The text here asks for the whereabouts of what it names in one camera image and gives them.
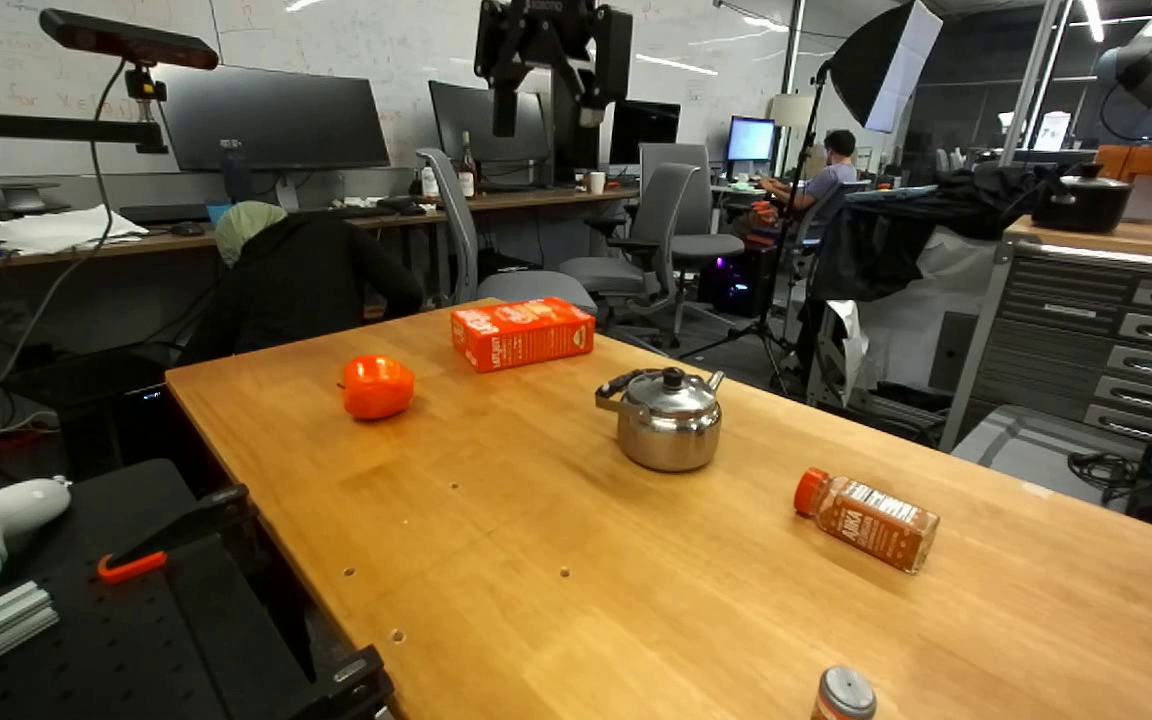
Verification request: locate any large dark monitor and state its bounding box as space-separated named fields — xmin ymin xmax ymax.
xmin=154 ymin=66 xmax=392 ymax=215

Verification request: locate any grey office chair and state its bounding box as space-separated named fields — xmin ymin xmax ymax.
xmin=591 ymin=154 xmax=749 ymax=351
xmin=414 ymin=142 xmax=600 ymax=320

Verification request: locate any black bar camera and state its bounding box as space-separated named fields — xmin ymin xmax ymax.
xmin=37 ymin=2 xmax=224 ymax=70

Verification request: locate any black camera cable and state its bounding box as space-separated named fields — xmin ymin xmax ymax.
xmin=0 ymin=55 xmax=133 ymax=390

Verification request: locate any small dark monitor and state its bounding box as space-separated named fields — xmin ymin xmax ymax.
xmin=609 ymin=97 xmax=683 ymax=171

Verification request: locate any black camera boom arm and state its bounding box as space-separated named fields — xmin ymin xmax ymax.
xmin=0 ymin=108 xmax=170 ymax=154

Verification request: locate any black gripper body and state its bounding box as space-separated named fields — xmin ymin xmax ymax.
xmin=521 ymin=0 xmax=604 ymax=74

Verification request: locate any seated person in grey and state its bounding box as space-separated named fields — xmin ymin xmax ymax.
xmin=770 ymin=127 xmax=867 ymax=257

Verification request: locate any black cooking pot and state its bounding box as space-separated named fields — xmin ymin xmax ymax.
xmin=1027 ymin=169 xmax=1138 ymax=239

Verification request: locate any grey drawer cabinet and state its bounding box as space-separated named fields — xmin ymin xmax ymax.
xmin=940 ymin=215 xmax=1152 ymax=457

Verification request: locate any dark computer monitor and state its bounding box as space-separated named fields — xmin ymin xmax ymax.
xmin=428 ymin=74 xmax=558 ymax=191

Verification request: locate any black cable tangle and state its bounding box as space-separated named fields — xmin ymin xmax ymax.
xmin=1066 ymin=449 xmax=1152 ymax=514

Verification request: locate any long wooden desk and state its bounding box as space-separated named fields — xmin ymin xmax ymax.
xmin=0 ymin=180 xmax=642 ymax=279

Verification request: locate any orange plastic tomato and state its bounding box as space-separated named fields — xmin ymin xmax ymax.
xmin=337 ymin=351 xmax=422 ymax=428

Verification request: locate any orange spice bottle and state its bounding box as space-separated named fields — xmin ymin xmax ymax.
xmin=790 ymin=465 xmax=946 ymax=574

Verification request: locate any white paper stack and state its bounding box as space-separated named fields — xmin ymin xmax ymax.
xmin=0 ymin=199 xmax=154 ymax=258

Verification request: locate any metal tea pot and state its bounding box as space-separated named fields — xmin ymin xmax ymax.
xmin=591 ymin=365 xmax=727 ymax=478

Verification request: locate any dark bottle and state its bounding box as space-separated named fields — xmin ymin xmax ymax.
xmin=455 ymin=127 xmax=480 ymax=205

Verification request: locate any small grey-capped jar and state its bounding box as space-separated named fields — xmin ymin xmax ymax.
xmin=809 ymin=662 xmax=881 ymax=720

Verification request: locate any lit blue monitor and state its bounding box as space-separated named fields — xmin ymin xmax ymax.
xmin=725 ymin=113 xmax=784 ymax=171

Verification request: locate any black photo softbox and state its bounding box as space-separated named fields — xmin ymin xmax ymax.
xmin=816 ymin=0 xmax=947 ymax=136

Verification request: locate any orange cracker box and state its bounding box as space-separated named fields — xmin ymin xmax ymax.
xmin=449 ymin=293 xmax=600 ymax=374

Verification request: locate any black cloth pile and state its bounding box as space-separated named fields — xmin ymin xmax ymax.
xmin=809 ymin=159 xmax=1092 ymax=309

